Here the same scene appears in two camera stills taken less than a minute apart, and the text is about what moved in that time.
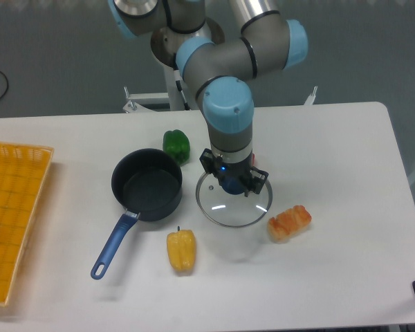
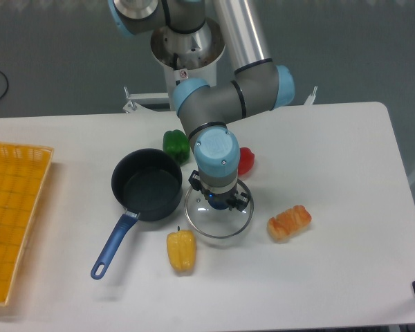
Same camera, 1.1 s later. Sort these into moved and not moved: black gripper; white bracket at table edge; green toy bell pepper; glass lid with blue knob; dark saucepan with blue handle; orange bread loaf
Moved: glass lid with blue knob; black gripper
Not moved: white bracket at table edge; orange bread loaf; green toy bell pepper; dark saucepan with blue handle
